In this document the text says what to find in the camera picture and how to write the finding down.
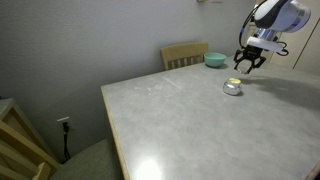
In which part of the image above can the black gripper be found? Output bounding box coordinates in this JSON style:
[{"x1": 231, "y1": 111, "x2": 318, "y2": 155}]
[{"x1": 232, "y1": 45, "x2": 267, "y2": 75}]

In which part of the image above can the silver jar lid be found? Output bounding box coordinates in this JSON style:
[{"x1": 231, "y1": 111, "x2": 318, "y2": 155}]
[{"x1": 235, "y1": 63, "x2": 253, "y2": 75}]

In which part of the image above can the teal bowl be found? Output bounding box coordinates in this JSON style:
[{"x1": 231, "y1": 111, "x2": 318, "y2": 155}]
[{"x1": 203, "y1": 52, "x2": 228, "y2": 68}]

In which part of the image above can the cream tall cabinet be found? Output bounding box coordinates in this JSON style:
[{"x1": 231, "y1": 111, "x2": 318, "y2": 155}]
[{"x1": 269, "y1": 0, "x2": 320, "y2": 76}]

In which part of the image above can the light wooden chair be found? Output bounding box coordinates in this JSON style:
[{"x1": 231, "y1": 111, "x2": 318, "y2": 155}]
[{"x1": 160, "y1": 41, "x2": 210, "y2": 72}]

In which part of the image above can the brown object corner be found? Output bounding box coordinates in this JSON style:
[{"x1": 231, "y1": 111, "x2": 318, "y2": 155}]
[{"x1": 304, "y1": 160, "x2": 320, "y2": 180}]

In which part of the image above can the wooden chair with green cushion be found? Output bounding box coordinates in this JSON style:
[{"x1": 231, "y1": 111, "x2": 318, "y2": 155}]
[{"x1": 0, "y1": 97, "x2": 125, "y2": 180}]

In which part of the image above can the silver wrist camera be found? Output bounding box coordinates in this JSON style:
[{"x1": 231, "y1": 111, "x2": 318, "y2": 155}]
[{"x1": 246, "y1": 35, "x2": 284, "y2": 53}]

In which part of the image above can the black looped cable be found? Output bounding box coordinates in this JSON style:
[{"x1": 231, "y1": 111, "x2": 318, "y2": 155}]
[{"x1": 271, "y1": 34, "x2": 290, "y2": 57}]

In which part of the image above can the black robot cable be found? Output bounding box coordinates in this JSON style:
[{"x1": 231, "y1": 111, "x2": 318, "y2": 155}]
[{"x1": 238, "y1": 0, "x2": 269, "y2": 48}]

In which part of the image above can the black plug with cable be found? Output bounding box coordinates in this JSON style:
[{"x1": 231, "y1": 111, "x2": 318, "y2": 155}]
[{"x1": 62, "y1": 121, "x2": 72, "y2": 162}]

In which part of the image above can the white wall outlet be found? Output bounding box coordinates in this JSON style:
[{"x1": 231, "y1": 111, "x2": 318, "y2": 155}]
[{"x1": 56, "y1": 115, "x2": 72, "y2": 130}]

